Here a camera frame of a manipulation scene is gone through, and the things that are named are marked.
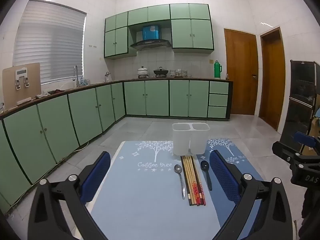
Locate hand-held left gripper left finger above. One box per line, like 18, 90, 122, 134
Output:
27, 151, 112, 240

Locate green base cabinets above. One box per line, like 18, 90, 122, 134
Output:
0, 79, 233, 214

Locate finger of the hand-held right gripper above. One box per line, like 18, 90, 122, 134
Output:
293, 131, 320, 148
272, 141, 304, 167

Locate crumpled dark cloth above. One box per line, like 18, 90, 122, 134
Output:
35, 89, 66, 99

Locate black glass cabinet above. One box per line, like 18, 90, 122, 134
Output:
279, 59, 320, 155

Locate white double utensil holder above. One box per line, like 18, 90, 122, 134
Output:
172, 122, 210, 156

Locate green thermos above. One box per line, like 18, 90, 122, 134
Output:
214, 60, 222, 80

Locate metal spoon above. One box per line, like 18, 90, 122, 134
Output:
174, 164, 186, 200

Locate white window blind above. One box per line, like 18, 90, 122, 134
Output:
13, 0, 87, 85

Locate metal faucet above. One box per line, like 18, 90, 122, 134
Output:
72, 65, 79, 88

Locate cluster of seasoning jars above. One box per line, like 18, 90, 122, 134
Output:
169, 69, 191, 78

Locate black plastic spoon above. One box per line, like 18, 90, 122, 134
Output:
200, 160, 213, 191

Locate black wok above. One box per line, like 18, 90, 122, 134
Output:
153, 67, 169, 78

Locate dark blue printed placemat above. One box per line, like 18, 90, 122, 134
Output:
196, 138, 265, 240

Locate wooden door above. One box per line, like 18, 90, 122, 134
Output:
224, 28, 259, 116
259, 26, 286, 132

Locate wooden board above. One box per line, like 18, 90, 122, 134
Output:
2, 62, 42, 110

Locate blue wrapped hood chimney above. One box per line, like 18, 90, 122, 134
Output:
142, 24, 160, 40

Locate light blue placemat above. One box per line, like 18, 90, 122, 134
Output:
86, 140, 220, 240

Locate green wall cabinets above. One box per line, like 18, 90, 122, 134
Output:
104, 3, 215, 60

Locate black range hood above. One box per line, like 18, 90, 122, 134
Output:
130, 39, 172, 51

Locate bundle of chopsticks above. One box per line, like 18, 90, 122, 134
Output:
181, 155, 207, 206

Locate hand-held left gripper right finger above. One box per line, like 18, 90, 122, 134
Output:
209, 150, 293, 240

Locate white plastic device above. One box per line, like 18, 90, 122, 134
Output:
14, 67, 30, 90

